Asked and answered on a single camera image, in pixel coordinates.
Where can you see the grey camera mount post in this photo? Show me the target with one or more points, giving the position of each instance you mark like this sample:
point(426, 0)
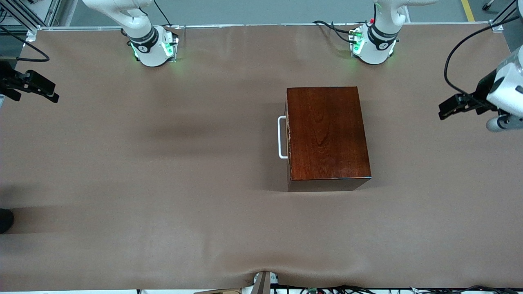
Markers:
point(261, 283)

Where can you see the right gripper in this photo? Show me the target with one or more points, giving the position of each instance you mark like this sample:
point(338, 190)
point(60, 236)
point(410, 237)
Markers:
point(7, 79)

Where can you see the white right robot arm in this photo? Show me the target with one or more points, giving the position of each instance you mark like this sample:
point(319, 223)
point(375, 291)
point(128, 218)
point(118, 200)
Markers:
point(147, 45)

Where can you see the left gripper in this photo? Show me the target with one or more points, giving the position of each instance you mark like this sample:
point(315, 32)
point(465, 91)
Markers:
point(483, 87)

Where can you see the dark red-brown wooden cabinet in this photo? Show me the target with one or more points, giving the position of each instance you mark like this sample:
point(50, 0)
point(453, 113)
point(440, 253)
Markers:
point(327, 134)

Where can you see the aluminium table frame rail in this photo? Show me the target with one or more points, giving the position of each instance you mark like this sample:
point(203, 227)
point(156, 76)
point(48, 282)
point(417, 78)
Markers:
point(265, 25)

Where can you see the aluminium profile post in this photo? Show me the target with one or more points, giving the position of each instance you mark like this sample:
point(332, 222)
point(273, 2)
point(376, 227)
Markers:
point(506, 11)
point(52, 14)

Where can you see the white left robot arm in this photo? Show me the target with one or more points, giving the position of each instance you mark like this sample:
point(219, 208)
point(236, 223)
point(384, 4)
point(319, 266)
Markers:
point(374, 45)

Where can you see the black round object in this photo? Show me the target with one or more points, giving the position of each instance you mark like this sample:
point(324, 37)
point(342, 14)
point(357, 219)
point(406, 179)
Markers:
point(5, 220)

